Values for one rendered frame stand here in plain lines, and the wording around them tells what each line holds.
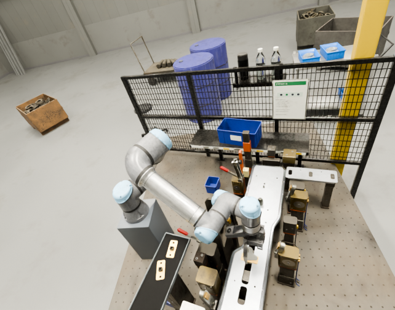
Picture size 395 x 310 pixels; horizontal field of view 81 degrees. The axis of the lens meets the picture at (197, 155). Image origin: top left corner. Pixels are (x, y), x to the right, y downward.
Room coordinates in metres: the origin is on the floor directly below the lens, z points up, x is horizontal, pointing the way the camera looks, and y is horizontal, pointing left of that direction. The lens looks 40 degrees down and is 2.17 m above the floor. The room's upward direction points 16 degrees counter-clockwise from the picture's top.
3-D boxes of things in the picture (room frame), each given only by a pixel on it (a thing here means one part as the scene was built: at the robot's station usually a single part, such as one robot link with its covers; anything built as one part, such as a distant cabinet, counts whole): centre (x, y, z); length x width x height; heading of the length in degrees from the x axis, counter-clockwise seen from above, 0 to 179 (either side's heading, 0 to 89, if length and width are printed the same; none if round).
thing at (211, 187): (1.29, -0.05, 0.75); 0.11 x 0.10 x 0.09; 149
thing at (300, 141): (1.39, -0.40, 1.02); 0.90 x 0.22 x 0.03; 59
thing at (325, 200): (0.86, -0.75, 0.84); 0.05 x 0.05 x 0.29; 59
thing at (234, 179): (1.01, -0.19, 0.87); 0.10 x 0.07 x 0.35; 59
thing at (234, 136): (1.42, -0.36, 1.10); 0.30 x 0.17 x 0.13; 51
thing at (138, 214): (0.92, 0.45, 1.15); 0.15 x 0.15 x 0.10
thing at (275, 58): (1.47, -0.68, 1.53); 0.07 x 0.07 x 0.20
